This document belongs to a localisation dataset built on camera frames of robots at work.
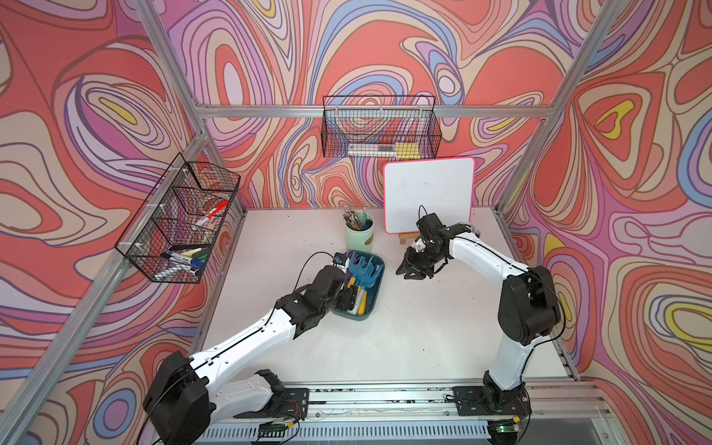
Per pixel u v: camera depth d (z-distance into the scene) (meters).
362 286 0.92
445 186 1.01
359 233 0.94
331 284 0.60
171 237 0.73
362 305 0.89
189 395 0.39
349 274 0.92
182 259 0.70
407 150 0.82
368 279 0.93
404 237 1.07
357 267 0.93
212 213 0.78
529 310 0.49
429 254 0.75
